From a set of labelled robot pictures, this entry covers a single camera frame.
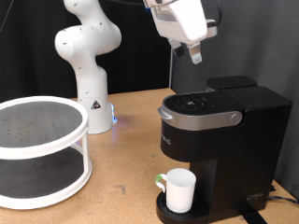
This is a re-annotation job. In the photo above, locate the white two-tier turntable rack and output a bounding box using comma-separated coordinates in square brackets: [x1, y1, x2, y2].
[0, 95, 93, 210]

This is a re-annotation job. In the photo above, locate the black Keurig coffee machine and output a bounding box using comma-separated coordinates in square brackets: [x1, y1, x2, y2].
[155, 75, 293, 224]

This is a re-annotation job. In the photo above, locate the white mug green handle mark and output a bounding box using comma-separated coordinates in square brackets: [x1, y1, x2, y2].
[154, 168, 197, 214]

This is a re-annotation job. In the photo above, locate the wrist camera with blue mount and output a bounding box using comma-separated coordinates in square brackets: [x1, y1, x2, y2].
[205, 19, 219, 39]

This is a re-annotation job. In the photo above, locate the black curtain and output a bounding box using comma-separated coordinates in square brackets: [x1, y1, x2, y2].
[0, 0, 176, 102]

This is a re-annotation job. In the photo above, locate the grey partition panel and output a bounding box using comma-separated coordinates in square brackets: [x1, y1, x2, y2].
[169, 0, 299, 200]

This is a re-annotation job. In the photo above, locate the silver Keurig lid handle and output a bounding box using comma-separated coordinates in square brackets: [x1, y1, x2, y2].
[157, 105, 244, 132]

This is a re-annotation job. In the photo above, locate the braided power cable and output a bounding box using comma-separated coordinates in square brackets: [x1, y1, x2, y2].
[267, 195, 299, 206]

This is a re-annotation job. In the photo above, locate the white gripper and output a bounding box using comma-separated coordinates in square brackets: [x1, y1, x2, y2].
[150, 0, 209, 65]

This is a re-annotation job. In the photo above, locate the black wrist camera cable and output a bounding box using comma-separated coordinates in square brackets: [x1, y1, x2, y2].
[205, 0, 222, 27]

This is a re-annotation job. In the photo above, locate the black tape strip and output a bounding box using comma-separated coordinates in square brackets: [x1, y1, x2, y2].
[237, 203, 267, 224]

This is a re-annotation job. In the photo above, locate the black Keurig drip tray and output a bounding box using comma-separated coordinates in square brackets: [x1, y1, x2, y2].
[155, 190, 216, 224]

